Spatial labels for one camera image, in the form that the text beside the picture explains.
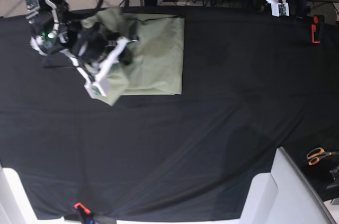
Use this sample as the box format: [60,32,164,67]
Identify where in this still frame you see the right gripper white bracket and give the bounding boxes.
[61,26,139,98]

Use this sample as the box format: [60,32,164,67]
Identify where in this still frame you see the light green T-shirt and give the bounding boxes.
[94,7,184,105]

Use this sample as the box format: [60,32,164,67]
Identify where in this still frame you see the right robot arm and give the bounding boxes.
[25,0,139,98]

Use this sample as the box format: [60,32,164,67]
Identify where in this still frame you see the red black clamp right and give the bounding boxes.
[311,15,323,43]

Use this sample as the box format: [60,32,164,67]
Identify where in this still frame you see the red black clamp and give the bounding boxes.
[74,202,96,224]
[311,15,323,43]

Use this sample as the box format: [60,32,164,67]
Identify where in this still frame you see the black table cloth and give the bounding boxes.
[1,7,338,222]

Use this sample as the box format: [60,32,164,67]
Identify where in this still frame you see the red black clamp bottom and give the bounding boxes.
[74,202,96,224]

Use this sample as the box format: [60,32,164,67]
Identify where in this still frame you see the white table edge left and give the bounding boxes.
[1,167,38,224]

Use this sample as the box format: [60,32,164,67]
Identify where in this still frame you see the white plastic bin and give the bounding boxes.
[239,147,336,224]

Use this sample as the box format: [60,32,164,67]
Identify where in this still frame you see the orange handled scissors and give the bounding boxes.
[306,147,338,166]

